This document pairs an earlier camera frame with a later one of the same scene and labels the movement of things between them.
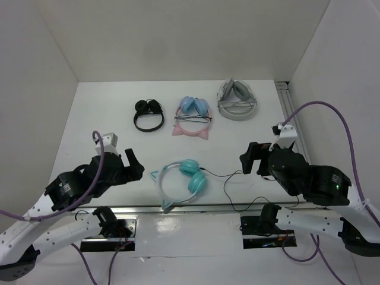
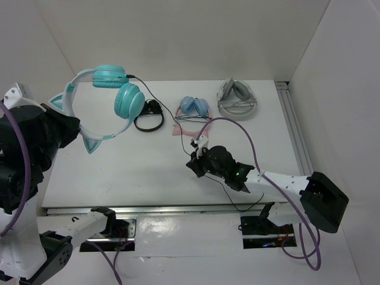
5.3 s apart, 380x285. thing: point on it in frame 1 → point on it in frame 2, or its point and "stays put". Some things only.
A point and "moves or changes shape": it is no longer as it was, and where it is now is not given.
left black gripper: x=134 y=171 → x=70 y=124
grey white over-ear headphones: x=236 y=100 stays put
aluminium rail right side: x=288 y=105 stays put
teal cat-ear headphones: x=197 y=180 → x=129 y=101
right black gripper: x=253 y=151 → x=194 y=163
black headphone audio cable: x=226 y=193 moves or changes shape
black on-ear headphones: x=149 y=107 stays put
